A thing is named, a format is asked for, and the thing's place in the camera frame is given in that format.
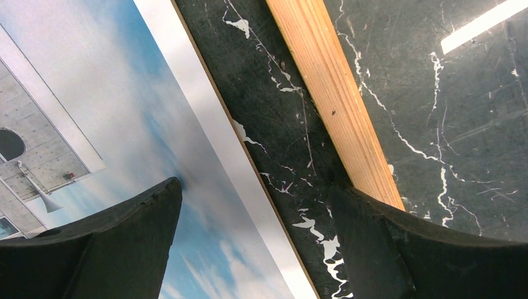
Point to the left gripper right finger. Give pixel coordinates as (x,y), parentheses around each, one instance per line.
(389,253)

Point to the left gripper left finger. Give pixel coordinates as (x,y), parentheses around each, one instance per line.
(119,252)

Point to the building and sky photo board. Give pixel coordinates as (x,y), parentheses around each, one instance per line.
(102,100)

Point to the yellow wooden picture frame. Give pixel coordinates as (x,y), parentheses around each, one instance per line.
(314,45)

